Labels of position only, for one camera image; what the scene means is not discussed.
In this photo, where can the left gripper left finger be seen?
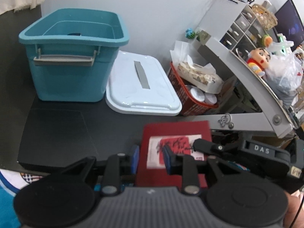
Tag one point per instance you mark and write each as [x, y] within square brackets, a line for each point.
[117, 166]

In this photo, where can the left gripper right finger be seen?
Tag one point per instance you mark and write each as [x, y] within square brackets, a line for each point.
[184, 166]

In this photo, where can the red box with label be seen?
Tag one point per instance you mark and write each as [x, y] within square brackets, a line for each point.
[179, 136]

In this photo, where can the Shin-chan figure teal pajamas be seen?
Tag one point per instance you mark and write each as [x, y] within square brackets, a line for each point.
[74, 34]

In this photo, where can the person's hand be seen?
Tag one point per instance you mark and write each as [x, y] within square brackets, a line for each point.
[294, 201]

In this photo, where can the white desk shelf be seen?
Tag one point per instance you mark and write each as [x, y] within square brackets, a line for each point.
[250, 104]

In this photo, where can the red plastic basket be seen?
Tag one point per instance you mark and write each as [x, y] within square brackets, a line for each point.
[190, 106]

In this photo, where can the white bin lid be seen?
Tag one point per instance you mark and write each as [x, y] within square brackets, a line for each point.
[139, 85]

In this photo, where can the patterned tissue box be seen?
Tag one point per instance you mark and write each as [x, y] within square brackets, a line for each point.
[205, 78]

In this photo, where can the clear plastic bag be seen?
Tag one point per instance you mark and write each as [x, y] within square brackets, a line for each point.
[285, 71]

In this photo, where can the Shin-chan plush red shirt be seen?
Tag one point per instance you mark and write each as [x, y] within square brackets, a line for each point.
[258, 61]

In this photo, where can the teal plastic storage bin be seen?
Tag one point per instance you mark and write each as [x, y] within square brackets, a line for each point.
[73, 68]

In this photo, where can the blue green small toy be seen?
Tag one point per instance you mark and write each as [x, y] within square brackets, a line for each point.
[190, 34]

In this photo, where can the computer monitor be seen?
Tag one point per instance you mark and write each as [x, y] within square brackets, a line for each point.
[290, 23]

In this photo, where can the white drawer organizer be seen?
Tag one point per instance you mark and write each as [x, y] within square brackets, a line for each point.
[234, 25]

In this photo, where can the woven wicker basket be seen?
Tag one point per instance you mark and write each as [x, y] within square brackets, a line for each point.
[266, 18]

